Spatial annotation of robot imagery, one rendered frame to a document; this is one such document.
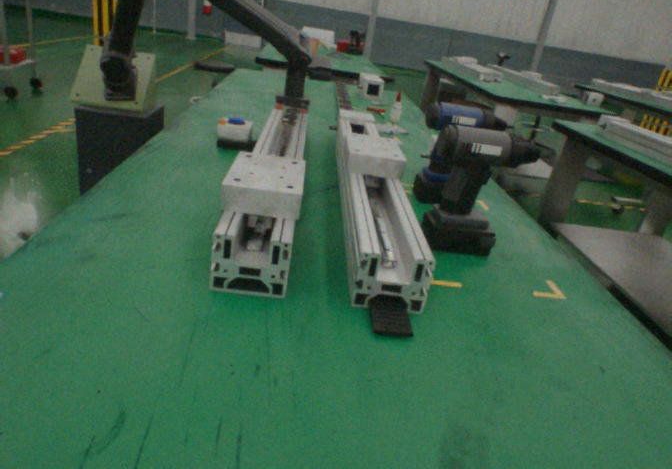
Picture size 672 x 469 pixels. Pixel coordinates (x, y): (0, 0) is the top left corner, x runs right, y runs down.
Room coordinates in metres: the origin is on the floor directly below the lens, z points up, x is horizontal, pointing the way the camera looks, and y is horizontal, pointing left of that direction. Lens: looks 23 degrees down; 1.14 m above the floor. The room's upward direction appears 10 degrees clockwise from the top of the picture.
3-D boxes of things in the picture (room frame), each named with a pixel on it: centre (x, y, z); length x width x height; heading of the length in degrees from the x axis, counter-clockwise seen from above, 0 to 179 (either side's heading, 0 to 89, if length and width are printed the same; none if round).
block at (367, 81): (2.33, -0.05, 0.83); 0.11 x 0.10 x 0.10; 99
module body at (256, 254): (0.93, 0.14, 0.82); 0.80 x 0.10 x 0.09; 5
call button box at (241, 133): (1.20, 0.29, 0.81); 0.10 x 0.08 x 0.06; 95
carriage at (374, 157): (0.95, -0.05, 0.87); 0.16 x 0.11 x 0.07; 5
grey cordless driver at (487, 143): (0.81, -0.25, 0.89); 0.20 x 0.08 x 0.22; 97
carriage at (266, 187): (0.68, 0.11, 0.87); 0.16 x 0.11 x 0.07; 5
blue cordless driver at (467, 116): (1.05, -0.26, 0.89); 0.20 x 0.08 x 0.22; 97
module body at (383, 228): (0.95, -0.05, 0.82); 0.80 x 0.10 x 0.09; 5
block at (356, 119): (1.39, 0.00, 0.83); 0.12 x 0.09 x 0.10; 95
